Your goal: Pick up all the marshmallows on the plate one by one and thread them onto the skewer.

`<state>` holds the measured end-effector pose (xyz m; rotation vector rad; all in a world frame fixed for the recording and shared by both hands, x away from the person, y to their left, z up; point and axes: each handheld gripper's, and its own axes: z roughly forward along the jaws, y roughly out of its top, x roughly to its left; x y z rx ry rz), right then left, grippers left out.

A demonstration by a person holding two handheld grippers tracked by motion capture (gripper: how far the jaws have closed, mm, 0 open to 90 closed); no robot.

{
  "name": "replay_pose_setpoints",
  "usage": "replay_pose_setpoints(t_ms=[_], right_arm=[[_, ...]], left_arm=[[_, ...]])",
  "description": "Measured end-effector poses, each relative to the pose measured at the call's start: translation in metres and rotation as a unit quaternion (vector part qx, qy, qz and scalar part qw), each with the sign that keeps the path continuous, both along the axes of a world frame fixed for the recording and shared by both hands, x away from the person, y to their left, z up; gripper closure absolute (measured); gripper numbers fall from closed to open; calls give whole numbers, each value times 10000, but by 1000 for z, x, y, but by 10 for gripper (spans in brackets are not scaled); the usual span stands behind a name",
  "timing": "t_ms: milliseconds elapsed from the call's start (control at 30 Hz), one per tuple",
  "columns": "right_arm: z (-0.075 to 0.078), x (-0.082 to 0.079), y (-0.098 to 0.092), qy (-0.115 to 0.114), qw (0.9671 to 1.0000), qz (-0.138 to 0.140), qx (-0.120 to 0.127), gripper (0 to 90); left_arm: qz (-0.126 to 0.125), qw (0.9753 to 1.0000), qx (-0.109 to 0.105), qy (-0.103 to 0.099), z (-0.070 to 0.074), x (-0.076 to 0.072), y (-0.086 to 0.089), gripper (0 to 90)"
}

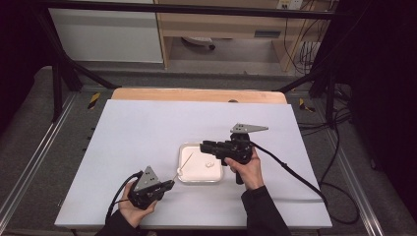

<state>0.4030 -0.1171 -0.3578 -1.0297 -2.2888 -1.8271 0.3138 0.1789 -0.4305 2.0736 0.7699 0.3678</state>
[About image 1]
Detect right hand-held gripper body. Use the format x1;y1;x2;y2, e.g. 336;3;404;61
214;122;269;186

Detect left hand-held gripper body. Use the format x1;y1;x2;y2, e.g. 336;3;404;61
127;165;166;211

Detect square metal tray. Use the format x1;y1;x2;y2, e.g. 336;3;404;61
177;142;225;184

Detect thin wooden skewer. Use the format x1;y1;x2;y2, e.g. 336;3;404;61
172;151;195;182

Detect person's right hand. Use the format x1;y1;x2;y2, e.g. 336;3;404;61
223;147;266;192

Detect person's left hand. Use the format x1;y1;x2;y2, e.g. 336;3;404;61
117;181;159;229

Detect light wooden table board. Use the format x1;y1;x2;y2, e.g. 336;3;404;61
110;87;288;105

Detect yellow black tape marker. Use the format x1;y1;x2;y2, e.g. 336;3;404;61
298;97;316;113
87;91;101;110

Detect office chair base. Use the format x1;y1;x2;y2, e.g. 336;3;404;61
181;35;217;51

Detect light wooden desk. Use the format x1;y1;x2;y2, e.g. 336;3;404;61
152;0;336;72

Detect black metal crossbar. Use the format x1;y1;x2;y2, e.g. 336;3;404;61
38;0;339;21

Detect white cabinet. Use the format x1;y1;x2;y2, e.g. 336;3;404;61
47;7;164;64

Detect white power strip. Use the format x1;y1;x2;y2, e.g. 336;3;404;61
276;0;305;11

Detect black curtain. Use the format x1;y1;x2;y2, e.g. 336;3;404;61
333;0;417;217
0;0;53;134

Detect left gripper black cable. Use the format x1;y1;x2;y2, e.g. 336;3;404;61
104;170;146;226

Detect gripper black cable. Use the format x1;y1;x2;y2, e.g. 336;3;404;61
104;170;146;226
249;141;361;226

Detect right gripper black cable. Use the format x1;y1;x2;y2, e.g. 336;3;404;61
249;141;361;226

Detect black floor cables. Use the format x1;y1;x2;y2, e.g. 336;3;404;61
297;83;353;137

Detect black metal frame strut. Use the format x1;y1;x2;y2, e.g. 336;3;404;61
33;9;122;123
277;19;353;129

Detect aluminium floor rail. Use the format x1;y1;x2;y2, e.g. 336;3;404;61
322;129;386;236
0;92;79;228

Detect hanging black cables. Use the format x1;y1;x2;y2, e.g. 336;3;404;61
282;0;329;76

